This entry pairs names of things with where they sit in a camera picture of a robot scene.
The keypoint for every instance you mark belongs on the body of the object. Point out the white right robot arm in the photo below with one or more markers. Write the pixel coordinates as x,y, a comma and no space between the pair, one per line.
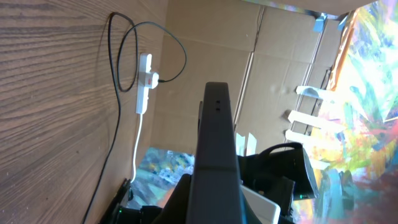
282,174

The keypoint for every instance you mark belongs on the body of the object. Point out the white charger plug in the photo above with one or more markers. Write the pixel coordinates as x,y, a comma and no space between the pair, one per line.
151,80

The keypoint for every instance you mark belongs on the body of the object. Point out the white power strip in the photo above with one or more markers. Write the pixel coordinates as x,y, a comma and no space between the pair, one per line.
145,61

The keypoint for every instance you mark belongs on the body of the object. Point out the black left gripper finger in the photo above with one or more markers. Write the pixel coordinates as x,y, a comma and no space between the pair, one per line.
175,210

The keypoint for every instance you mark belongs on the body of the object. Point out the blue Galaxy smartphone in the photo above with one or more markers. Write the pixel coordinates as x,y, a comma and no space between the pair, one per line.
215,192

